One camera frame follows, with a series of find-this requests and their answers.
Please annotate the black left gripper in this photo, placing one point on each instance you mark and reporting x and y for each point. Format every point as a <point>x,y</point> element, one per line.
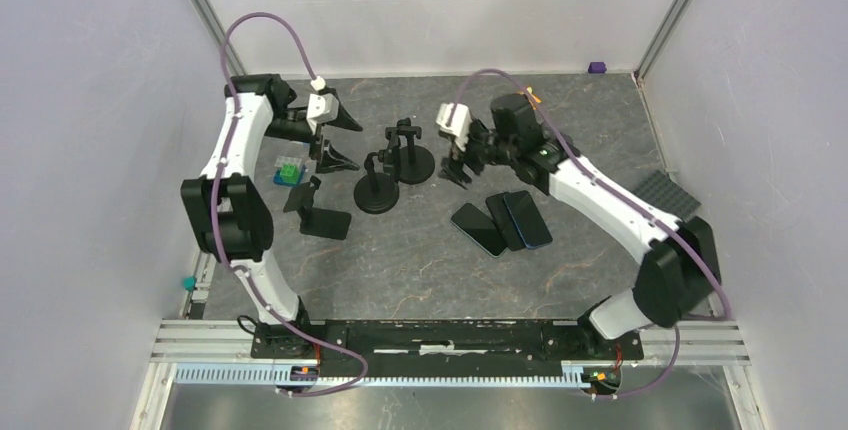
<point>329,160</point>

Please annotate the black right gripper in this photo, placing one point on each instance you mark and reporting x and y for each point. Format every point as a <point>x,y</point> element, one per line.
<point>452,169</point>

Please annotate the black phone light blue edge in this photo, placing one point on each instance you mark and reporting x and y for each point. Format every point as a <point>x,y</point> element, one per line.
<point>390,156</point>

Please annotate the black front phone stand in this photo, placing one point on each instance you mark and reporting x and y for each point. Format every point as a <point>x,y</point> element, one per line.
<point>376,192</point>

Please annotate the black phone stand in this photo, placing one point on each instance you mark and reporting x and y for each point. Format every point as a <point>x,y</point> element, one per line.
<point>376,192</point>
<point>417,164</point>

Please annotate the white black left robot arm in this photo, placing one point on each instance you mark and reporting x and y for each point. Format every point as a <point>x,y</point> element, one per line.
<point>227,214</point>

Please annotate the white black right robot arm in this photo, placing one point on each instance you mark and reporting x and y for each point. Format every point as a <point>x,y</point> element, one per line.
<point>677,258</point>

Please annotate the black rear phone stand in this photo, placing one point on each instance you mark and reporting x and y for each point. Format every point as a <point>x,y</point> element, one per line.
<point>417,164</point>

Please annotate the black flat phone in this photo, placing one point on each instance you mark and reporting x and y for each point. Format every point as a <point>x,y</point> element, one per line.
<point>480,228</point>

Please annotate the dark grey phone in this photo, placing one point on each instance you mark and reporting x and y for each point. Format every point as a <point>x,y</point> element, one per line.
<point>504,222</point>

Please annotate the black folding desk stand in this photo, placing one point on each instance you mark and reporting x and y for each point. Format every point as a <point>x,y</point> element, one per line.
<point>314,221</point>

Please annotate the dark blue edged phone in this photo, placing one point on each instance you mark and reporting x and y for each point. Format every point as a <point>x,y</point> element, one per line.
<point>528,220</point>

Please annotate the green blue toy bricks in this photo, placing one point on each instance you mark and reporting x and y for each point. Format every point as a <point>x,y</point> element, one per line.
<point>289,171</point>

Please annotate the yellow orange toy block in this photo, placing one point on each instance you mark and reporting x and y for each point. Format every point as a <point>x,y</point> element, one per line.
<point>532,98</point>

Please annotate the purple small block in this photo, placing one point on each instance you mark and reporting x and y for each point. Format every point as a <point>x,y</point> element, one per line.
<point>597,67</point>

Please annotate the teal small clip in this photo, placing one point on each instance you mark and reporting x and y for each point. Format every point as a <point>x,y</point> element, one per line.
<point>189,283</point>

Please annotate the grey studded baseplate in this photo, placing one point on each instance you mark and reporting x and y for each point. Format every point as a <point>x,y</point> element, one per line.
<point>660,191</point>

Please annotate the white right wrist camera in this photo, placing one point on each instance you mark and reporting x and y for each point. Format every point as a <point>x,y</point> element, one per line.
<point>453,122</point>

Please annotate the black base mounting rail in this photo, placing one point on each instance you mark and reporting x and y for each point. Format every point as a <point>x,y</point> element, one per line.
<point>444,348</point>

